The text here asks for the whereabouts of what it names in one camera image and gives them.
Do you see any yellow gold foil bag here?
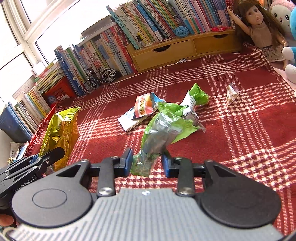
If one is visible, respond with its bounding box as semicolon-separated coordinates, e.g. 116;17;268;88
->
39;108;80;171

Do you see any green silver wrapper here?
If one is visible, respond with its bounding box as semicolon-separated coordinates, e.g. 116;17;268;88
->
130;83;209;177

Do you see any red box under books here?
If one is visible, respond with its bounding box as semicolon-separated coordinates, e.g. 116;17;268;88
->
42;76;77;106

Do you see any row of books left side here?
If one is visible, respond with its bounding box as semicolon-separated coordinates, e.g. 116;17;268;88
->
1;16;136;144

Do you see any row of books on shelf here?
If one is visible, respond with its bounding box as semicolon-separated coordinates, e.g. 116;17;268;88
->
106;0;234;50

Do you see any person's left hand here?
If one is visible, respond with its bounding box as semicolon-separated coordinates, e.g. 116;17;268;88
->
0;213;15;227

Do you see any white blue paper packet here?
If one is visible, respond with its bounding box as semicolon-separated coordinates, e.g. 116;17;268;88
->
118;106;150;132

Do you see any orange white snack wrapper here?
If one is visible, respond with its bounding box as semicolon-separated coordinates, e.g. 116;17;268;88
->
133;92;165;119

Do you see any miniature bicycle model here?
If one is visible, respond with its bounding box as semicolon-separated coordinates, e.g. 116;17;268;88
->
83;67;116;94

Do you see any red white plaid blanket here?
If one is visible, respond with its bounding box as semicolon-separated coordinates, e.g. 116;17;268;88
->
24;41;296;237

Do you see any small silver crumpled wrapper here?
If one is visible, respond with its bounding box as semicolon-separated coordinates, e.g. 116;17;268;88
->
227;82;239;106

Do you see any wooden drawer desk shelf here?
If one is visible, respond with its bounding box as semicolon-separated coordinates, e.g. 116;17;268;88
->
127;30;242;73

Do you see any blue yarn rose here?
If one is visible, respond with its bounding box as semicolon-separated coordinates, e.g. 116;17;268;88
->
174;26;189;38

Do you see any small red toy on shelf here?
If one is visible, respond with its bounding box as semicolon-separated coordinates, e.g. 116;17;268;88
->
211;25;230;32

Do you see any long-haired brown doll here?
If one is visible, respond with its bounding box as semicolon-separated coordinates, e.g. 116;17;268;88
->
227;1;288;66

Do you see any blue Doraemon plush toy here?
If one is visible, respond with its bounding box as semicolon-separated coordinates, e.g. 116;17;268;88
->
283;8;295;84

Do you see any pink white rabbit plush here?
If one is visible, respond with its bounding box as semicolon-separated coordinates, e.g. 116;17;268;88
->
269;0;295;40

